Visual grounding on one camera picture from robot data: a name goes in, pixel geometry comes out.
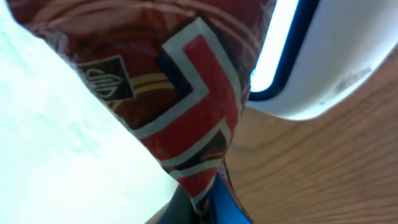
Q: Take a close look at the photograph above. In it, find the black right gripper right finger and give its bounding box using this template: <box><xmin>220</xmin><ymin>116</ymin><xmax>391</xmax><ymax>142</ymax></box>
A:
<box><xmin>209</xmin><ymin>174</ymin><xmax>252</xmax><ymax>224</ymax></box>

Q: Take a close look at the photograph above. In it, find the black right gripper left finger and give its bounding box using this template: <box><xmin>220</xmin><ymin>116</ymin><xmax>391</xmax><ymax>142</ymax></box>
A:
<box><xmin>156</xmin><ymin>186</ymin><xmax>201</xmax><ymax>224</ymax></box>

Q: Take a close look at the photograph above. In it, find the red Top chocolate bar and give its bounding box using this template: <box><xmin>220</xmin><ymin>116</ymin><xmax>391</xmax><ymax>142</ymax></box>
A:
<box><xmin>6</xmin><ymin>0</ymin><xmax>276</xmax><ymax>214</ymax></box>

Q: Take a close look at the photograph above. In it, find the white barcode scanner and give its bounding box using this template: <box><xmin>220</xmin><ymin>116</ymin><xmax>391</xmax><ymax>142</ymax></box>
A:
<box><xmin>247</xmin><ymin>0</ymin><xmax>397</xmax><ymax>121</ymax></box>

